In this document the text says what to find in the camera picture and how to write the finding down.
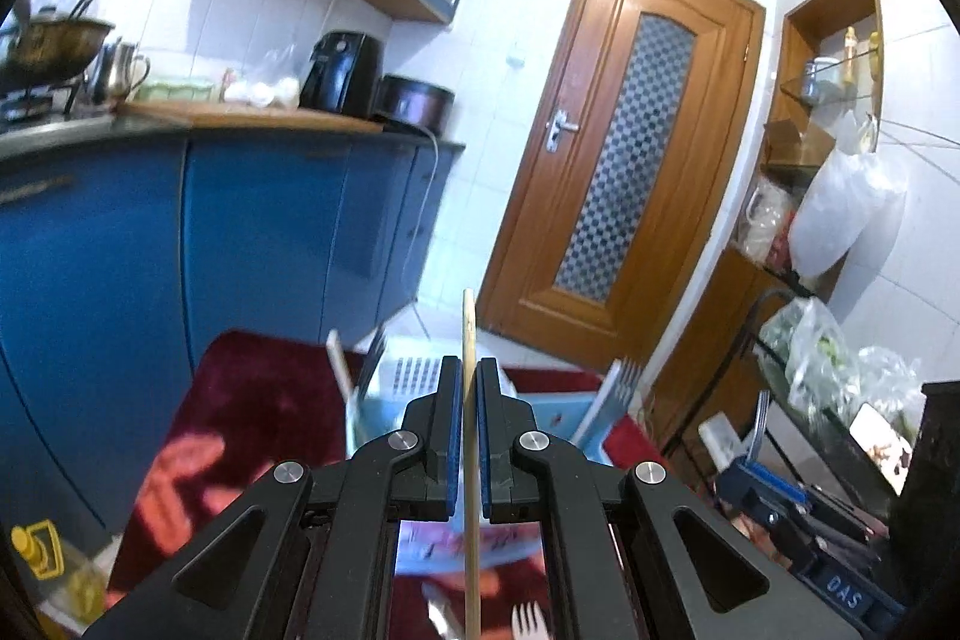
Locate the clear plastic bag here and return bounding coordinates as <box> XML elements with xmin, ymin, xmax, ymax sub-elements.
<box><xmin>760</xmin><ymin>298</ymin><xmax>928</xmax><ymax>447</ymax></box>

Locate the beige plastic fork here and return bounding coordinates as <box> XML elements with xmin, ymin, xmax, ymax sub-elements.
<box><xmin>511</xmin><ymin>600</ymin><xmax>548</xmax><ymax>640</ymax></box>

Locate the black panel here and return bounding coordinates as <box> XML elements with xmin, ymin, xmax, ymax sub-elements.
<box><xmin>889</xmin><ymin>380</ymin><xmax>960</xmax><ymax>640</ymax></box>

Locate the metal wok spatula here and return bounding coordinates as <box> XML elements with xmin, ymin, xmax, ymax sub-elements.
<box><xmin>7</xmin><ymin>0</ymin><xmax>38</xmax><ymax>45</ymax></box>

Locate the plastic bag on counter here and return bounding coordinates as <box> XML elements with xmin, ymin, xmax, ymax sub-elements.
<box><xmin>224</xmin><ymin>47</ymin><xmax>302</xmax><ymax>109</ymax></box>

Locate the small steel pitcher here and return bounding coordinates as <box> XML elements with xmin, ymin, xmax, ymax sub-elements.
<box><xmin>85</xmin><ymin>39</ymin><xmax>152</xmax><ymax>106</ymax></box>

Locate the black wire rack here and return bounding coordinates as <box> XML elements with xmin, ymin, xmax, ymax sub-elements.
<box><xmin>658</xmin><ymin>286</ymin><xmax>932</xmax><ymax>500</ymax></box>

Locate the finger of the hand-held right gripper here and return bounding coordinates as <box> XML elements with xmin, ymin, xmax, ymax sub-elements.
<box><xmin>738</xmin><ymin>459</ymin><xmax>812</xmax><ymax>501</ymax></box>
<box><xmin>715</xmin><ymin>468</ymin><xmax>797</xmax><ymax>537</ymax></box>

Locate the black air fryer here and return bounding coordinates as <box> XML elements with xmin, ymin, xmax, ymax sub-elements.
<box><xmin>298</xmin><ymin>30</ymin><xmax>386</xmax><ymax>117</ymax></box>

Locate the green container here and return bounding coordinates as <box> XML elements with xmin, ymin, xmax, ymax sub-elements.
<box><xmin>134</xmin><ymin>77</ymin><xmax>219</xmax><ymax>103</ymax></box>

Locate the blue kitchen counter cabinet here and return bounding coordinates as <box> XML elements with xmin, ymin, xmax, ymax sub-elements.
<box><xmin>0</xmin><ymin>119</ymin><xmax>467</xmax><ymax>540</ymax></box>

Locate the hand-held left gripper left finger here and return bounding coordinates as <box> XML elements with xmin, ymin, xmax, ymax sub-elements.
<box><xmin>82</xmin><ymin>355</ymin><xmax>463</xmax><ymax>640</ymax></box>

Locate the wooden cutting board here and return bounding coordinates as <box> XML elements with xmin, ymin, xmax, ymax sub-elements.
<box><xmin>119</xmin><ymin>99</ymin><xmax>384</xmax><ymax>136</ymax></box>

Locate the cardboard box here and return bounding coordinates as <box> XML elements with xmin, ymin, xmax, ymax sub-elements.
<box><xmin>763</xmin><ymin>118</ymin><xmax>838</xmax><ymax>169</ymax></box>

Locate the dark metal wok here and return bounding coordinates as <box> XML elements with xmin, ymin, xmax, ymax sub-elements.
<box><xmin>3</xmin><ymin>13</ymin><xmax>118</xmax><ymax>87</ymax></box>

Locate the silver door handle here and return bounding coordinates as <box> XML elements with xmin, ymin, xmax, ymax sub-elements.
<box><xmin>545</xmin><ymin>110</ymin><xmax>581</xmax><ymax>154</ymax></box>

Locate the light blue utensil holder box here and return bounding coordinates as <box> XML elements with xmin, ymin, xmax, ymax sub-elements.
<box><xmin>345</xmin><ymin>331</ymin><xmax>647</xmax><ymax>575</ymax></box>

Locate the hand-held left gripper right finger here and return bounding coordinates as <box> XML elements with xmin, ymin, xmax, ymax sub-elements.
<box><xmin>476</xmin><ymin>356</ymin><xmax>865</xmax><ymax>640</ymax></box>

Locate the wooden door with glass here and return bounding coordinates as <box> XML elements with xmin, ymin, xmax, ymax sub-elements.
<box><xmin>478</xmin><ymin>0</ymin><xmax>767</xmax><ymax>380</ymax></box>

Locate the dark rice cooker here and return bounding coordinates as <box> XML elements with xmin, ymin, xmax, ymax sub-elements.
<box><xmin>372</xmin><ymin>73</ymin><xmax>457</xmax><ymax>136</ymax></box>

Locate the red flower printed blanket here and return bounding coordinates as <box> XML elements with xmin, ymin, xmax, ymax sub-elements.
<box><xmin>105</xmin><ymin>329</ymin><xmax>670</xmax><ymax>640</ymax></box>

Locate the white power strip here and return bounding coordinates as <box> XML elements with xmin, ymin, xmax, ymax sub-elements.
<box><xmin>697</xmin><ymin>413</ymin><xmax>752</xmax><ymax>469</ymax></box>

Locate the wooden wall shelf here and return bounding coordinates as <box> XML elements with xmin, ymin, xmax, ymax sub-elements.
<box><xmin>651</xmin><ymin>0</ymin><xmax>898</xmax><ymax>447</ymax></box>

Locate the white appliance cable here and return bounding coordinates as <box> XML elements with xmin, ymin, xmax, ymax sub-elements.
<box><xmin>400</xmin><ymin>122</ymin><xmax>444</xmax><ymax>313</ymax></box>

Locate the beige chopstick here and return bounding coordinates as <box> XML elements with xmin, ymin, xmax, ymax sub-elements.
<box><xmin>325</xmin><ymin>330</ymin><xmax>359</xmax><ymax>402</ymax></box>

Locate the steel table knife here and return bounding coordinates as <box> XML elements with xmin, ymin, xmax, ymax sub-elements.
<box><xmin>423</xmin><ymin>578</ymin><xmax>467</xmax><ymax>640</ymax></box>

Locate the yellow capped oil bottle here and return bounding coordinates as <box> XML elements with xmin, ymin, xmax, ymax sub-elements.
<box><xmin>10</xmin><ymin>518</ymin><xmax>107</xmax><ymax>635</ymax></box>

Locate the bamboo chopstick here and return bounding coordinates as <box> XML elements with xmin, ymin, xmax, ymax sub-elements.
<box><xmin>460</xmin><ymin>287</ymin><xmax>483</xmax><ymax>640</ymax></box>

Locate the large white plastic bag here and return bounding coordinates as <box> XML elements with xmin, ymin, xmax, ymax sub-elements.
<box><xmin>790</xmin><ymin>148</ymin><xmax>909</xmax><ymax>282</ymax></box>

